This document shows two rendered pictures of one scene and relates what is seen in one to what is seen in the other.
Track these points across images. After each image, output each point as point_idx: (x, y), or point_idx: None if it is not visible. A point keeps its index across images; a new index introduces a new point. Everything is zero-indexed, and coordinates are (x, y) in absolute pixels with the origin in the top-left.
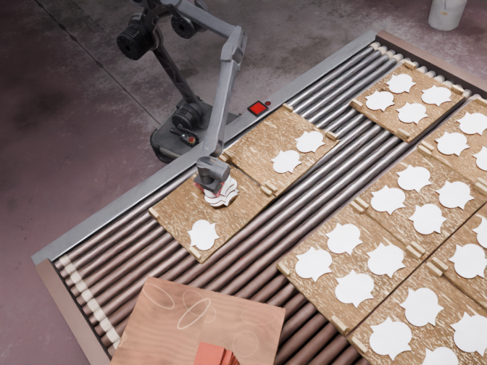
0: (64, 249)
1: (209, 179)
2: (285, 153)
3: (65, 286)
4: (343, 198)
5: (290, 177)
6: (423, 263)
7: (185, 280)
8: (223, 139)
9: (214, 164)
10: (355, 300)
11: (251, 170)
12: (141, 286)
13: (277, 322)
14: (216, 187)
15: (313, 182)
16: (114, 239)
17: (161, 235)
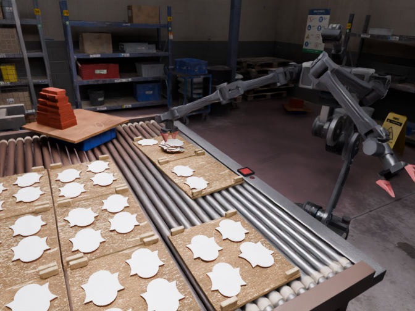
0: None
1: (165, 123)
2: (190, 171)
3: (147, 117)
4: (137, 191)
5: (168, 171)
6: (52, 205)
7: (128, 139)
8: (180, 115)
9: (164, 113)
10: (61, 173)
11: (184, 160)
12: (134, 132)
13: (71, 138)
14: (161, 129)
15: (161, 183)
16: None
17: None
